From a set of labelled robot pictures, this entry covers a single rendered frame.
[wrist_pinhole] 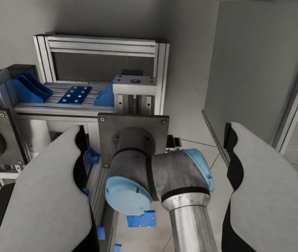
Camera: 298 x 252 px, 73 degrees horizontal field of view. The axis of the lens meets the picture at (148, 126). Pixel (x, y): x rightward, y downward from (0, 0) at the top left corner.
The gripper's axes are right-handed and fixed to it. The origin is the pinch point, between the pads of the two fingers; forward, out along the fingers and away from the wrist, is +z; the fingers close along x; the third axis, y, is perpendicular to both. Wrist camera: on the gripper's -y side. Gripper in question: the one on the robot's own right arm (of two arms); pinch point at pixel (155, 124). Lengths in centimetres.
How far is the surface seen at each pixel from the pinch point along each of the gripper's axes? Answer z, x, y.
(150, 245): 148, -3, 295
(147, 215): 145, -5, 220
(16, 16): 148, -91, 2
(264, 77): 69, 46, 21
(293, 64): 55, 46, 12
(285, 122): 48, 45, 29
